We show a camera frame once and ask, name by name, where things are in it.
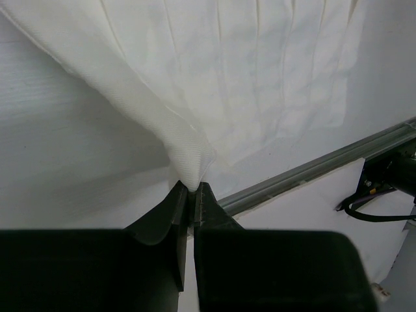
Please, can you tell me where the aluminium front table rail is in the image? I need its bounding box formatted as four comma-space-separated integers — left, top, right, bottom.
219, 118, 415, 216

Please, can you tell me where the white pleated skirt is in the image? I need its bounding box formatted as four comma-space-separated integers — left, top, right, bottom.
1, 1, 367, 190

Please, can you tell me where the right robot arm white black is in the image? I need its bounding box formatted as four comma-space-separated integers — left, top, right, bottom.
386, 155, 415, 197

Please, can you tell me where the black base cable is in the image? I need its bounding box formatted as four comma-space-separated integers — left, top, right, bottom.
336, 191, 416, 224

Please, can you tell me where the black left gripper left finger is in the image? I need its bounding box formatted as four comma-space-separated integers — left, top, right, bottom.
1, 183, 188, 311

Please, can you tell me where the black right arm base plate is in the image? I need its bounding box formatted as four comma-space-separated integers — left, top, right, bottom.
357, 148, 415, 196

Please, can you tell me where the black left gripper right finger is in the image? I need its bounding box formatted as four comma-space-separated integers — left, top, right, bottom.
194, 183, 378, 311

